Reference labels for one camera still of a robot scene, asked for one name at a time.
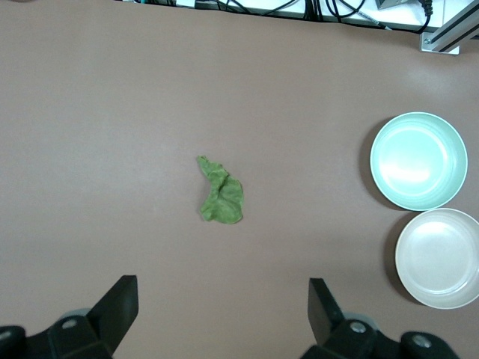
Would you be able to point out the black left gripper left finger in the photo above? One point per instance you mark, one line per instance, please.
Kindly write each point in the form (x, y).
(112, 318)

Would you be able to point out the aluminium frame rail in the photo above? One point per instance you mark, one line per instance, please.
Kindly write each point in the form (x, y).
(449, 33)

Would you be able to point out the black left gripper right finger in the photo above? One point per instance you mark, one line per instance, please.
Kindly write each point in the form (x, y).
(325, 318)

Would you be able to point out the pale green plate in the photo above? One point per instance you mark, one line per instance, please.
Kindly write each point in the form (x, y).
(417, 161)

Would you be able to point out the beige plate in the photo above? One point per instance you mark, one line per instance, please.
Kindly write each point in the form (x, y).
(438, 258)

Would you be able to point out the brown table cover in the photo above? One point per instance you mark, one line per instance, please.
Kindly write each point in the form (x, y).
(112, 149)

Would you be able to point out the green lettuce leaf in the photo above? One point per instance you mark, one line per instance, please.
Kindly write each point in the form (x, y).
(224, 198)

